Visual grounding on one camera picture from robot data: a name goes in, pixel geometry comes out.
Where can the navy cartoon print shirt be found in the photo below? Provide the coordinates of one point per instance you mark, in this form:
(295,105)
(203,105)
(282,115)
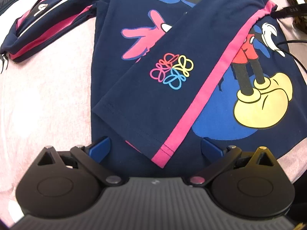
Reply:
(168,73)

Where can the pink bed sheet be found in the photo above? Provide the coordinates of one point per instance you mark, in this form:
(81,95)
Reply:
(45,126)

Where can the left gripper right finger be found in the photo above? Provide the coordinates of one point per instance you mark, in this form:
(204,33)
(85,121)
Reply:
(211,152)

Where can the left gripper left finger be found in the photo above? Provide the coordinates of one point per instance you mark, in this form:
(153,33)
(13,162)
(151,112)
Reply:
(99,149)

